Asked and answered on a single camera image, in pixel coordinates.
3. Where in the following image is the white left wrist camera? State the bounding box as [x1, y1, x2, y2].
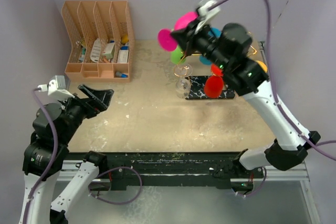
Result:
[37, 75, 75, 101]

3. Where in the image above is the pink plastic file organizer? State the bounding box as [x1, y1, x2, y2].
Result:
[61, 0, 135, 83]

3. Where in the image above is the yellow plastic wine glass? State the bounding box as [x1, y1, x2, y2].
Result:
[256, 60, 268, 73]

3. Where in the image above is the blue plastic wine glass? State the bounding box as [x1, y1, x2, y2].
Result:
[199, 27, 221, 66]

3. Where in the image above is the white blister pack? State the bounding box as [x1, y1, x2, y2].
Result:
[90, 38, 101, 63]

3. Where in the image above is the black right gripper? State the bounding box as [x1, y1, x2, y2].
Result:
[172, 16, 231, 71]

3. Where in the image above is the green plastic wine glass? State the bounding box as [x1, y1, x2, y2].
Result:
[171, 46, 186, 65]

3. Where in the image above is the green white small box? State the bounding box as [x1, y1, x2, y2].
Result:
[102, 40, 115, 60]

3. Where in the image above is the yellow object in organizer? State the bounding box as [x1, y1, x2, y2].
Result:
[121, 34, 129, 44]

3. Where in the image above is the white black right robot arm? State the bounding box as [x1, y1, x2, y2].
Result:
[171, 20, 321, 177]

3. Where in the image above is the clear glass wine glass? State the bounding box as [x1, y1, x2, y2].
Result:
[174, 63, 193, 99]

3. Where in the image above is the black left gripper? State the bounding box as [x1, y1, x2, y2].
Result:
[58, 83, 113, 143]

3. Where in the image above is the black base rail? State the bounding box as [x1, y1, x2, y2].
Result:
[94, 152, 264, 190]

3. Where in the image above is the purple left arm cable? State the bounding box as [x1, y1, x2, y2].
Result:
[20, 89, 59, 224]

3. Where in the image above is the gold wire wine glass rack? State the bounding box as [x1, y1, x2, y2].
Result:
[173, 45, 259, 101]

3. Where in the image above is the red plastic wine glass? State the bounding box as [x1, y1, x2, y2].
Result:
[204, 64, 225, 99]

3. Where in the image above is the magenta plastic wine glass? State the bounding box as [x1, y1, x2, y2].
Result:
[157, 12, 198, 52]

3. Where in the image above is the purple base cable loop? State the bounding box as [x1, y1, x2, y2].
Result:
[88, 166, 144, 206]

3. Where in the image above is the blue grey cap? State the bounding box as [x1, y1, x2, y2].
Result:
[115, 71, 129, 78]

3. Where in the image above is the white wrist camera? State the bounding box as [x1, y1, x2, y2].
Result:
[37, 75, 75, 101]
[196, 0, 221, 24]

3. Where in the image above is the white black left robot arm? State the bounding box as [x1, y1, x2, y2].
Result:
[19, 81, 114, 223]

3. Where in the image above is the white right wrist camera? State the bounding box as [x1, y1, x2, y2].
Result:
[196, 0, 221, 24]

